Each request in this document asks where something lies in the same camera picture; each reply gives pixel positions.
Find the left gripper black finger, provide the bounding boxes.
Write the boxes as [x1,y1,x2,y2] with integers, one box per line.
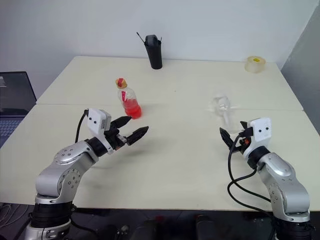
[125,125,150,147]
[109,115,132,130]

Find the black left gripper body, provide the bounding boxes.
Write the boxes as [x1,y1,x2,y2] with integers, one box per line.
[104,127,129,151]

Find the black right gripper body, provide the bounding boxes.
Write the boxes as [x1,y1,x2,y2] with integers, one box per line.
[232,134,252,155]

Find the small plastic bottle red liquid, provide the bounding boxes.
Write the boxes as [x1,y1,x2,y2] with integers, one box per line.
[116,86,143,120]

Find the wine glass with red liquid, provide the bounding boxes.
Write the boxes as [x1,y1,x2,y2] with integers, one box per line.
[209,95,240,135]

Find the yellow bottle cap red tape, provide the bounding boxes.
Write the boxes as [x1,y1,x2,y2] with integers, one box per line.
[114,77,128,89]

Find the translucent tape roll yellow core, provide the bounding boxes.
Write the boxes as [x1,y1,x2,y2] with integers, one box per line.
[244,55,267,74]

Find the tall black cup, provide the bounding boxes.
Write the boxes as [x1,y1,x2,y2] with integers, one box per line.
[144,39,164,70]

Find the dark grey curved tool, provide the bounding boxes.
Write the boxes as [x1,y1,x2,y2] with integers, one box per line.
[145,34,160,47]

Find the dark grey open laptop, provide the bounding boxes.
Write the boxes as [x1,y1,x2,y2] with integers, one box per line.
[0,71,38,148]

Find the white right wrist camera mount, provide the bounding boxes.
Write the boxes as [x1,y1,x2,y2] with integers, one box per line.
[241,116,273,160]

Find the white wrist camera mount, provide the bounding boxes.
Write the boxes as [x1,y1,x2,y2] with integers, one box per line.
[241,116,273,160]
[86,108,115,154]

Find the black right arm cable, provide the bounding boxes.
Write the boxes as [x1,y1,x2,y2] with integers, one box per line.
[226,128,276,208]

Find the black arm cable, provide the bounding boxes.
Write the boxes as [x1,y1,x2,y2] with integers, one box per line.
[74,109,90,145]
[226,128,276,208]

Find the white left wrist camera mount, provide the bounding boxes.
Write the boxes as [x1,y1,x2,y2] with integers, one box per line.
[86,108,115,154]

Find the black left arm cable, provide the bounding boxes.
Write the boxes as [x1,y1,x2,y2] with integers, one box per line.
[74,109,90,145]

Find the thin white cables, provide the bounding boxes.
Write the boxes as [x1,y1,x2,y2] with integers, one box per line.
[0,202,28,226]

